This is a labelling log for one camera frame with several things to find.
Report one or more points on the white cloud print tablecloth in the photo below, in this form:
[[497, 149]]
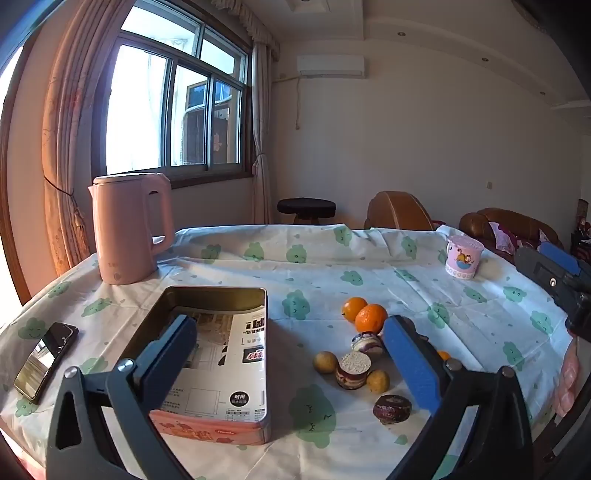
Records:
[[277, 258]]

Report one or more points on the pink electric kettle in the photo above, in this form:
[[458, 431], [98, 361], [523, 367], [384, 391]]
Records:
[[124, 230]]

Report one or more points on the orange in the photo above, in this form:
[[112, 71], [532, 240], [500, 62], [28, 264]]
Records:
[[353, 308], [443, 356], [371, 319]]

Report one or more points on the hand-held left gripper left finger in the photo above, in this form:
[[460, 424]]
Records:
[[173, 350]]

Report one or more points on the sliding glass window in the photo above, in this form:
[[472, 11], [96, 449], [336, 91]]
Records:
[[138, 106]]

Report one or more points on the pink floral cushion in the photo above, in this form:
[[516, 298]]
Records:
[[503, 237]]

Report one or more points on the wooden door frame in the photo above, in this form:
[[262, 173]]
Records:
[[11, 240]]

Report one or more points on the black smartphone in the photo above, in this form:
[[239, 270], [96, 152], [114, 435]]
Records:
[[46, 362]]

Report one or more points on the reddish brown stemmed fruit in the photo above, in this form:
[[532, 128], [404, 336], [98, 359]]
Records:
[[392, 408]]

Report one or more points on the dark cabinet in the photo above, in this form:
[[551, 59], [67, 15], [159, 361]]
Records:
[[582, 230]]

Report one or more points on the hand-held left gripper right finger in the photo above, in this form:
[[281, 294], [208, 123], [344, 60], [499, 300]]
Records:
[[411, 364]]

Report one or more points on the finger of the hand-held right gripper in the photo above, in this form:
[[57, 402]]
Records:
[[545, 277], [561, 259]]

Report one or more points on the white air conditioner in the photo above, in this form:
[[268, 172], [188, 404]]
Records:
[[330, 65]]

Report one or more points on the brown leather armchair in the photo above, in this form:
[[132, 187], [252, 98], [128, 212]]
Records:
[[397, 210]]

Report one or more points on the yellow brown longan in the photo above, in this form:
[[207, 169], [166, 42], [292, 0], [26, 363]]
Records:
[[325, 362], [378, 381]]

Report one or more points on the brown leather sofa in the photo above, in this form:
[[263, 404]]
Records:
[[517, 219]]

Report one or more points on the black round stool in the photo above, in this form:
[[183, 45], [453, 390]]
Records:
[[305, 205]]

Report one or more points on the person's right hand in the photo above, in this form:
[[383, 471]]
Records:
[[569, 374]]

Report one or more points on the printed paper sheet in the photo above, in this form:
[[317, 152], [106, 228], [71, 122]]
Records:
[[231, 369]]

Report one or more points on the narrow beige curtain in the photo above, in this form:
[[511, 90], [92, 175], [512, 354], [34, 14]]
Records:
[[262, 138]]

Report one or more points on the beige curtain valance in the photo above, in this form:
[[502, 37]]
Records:
[[258, 32]]

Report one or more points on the wide beige curtain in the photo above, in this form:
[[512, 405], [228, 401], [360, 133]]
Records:
[[64, 138]]

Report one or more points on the pink window sticker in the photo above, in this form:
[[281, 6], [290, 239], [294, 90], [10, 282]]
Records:
[[216, 141]]

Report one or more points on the pink metal tin box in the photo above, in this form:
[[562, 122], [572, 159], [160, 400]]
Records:
[[212, 429]]

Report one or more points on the pink cartoon lidded cup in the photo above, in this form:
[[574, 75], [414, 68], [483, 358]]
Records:
[[463, 258]]

